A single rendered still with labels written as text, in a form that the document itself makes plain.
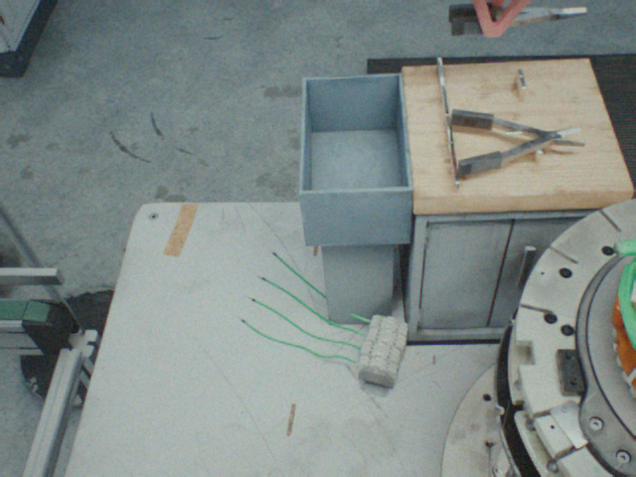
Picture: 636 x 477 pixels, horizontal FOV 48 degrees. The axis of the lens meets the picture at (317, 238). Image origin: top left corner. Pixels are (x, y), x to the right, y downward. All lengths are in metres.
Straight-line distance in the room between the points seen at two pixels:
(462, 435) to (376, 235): 0.25
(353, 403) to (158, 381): 0.24
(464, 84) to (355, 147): 0.14
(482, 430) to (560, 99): 0.37
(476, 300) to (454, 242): 0.12
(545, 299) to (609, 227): 0.09
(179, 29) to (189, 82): 0.31
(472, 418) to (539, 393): 0.31
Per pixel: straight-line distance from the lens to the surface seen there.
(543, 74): 0.81
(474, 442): 0.83
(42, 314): 1.06
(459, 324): 0.88
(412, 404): 0.87
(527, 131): 0.70
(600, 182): 0.71
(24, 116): 2.60
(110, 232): 2.13
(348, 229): 0.71
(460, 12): 0.71
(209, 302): 0.96
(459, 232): 0.73
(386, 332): 0.86
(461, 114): 0.70
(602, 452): 0.52
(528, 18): 0.71
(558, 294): 0.58
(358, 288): 0.84
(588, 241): 0.62
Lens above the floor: 1.57
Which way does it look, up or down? 52 degrees down
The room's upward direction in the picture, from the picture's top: 6 degrees counter-clockwise
